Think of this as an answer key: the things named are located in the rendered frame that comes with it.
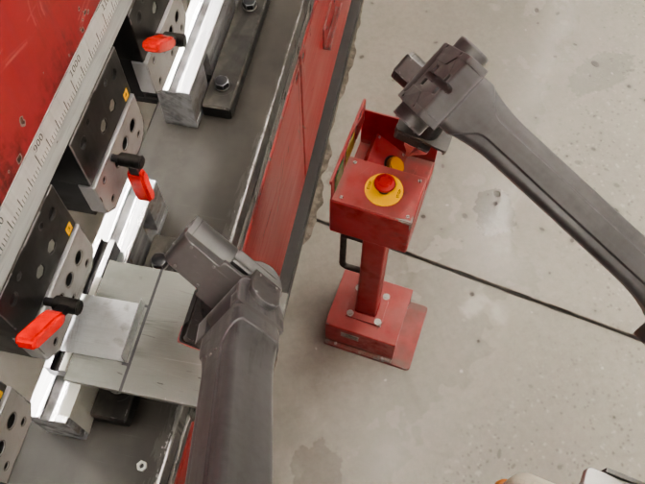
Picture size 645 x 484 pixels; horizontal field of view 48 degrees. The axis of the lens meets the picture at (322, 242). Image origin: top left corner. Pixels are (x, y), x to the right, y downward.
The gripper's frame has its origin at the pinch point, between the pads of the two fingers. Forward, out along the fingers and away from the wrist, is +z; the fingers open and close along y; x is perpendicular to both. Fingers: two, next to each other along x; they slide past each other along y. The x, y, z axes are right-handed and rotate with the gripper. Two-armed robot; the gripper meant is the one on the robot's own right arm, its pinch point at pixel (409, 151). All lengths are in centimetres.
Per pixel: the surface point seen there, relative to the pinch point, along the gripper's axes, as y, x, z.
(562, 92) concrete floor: -51, -97, 67
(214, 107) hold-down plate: 35.9, 11.8, -3.5
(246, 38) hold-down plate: 37.0, -4.9, -3.4
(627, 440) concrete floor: -90, 13, 57
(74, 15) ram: 45, 37, -49
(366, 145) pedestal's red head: 7.4, -3.6, 9.5
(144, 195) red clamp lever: 35, 42, -24
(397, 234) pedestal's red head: -4.3, 15.3, 4.3
